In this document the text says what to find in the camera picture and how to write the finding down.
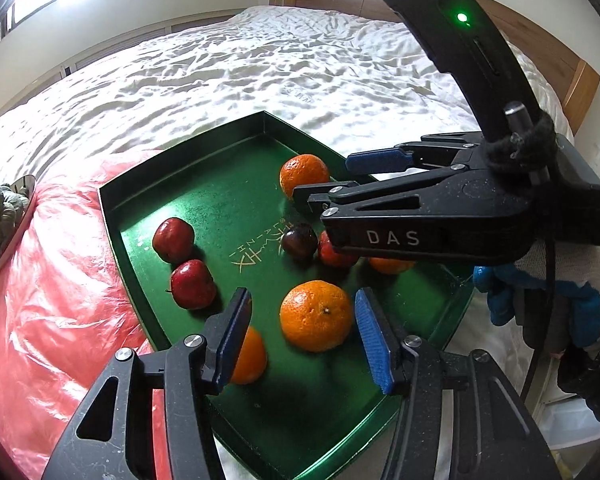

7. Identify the green metal tray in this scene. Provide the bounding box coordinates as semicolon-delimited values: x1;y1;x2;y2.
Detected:
97;111;476;480

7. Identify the dark plum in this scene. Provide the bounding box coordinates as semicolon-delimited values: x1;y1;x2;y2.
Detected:
280;223;319;261

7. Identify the green leafy vegetable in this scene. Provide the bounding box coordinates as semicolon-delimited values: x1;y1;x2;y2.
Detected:
0;185;31;261

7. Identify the pink plastic sheet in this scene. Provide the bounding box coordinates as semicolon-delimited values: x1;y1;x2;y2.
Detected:
0;155;173;480

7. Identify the red apple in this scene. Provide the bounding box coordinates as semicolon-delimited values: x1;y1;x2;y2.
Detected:
169;259;217;310
152;217;196;263
317;231;359;268

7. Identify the black cable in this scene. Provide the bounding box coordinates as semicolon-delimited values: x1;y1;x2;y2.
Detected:
522;240;557;401

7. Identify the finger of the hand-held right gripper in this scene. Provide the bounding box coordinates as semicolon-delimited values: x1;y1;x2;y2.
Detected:
345;131;483;172
292;165;476;218

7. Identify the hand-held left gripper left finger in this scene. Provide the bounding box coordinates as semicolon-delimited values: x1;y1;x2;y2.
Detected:
41;287;253;480

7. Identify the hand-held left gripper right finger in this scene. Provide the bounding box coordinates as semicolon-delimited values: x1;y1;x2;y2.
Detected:
355;288;563;480

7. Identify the white round plate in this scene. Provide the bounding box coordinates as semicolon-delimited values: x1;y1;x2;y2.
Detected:
0;174;37;277

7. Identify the orange mandarin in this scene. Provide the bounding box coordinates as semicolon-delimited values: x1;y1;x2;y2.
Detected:
367;257;416;275
279;280;355;353
230;325;268;386
279;154;331;201

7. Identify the dark cloth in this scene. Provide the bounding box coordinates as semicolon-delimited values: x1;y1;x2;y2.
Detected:
555;340;600;433

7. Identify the white quilted blanket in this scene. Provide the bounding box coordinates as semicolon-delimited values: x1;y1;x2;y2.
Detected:
0;5;576;480

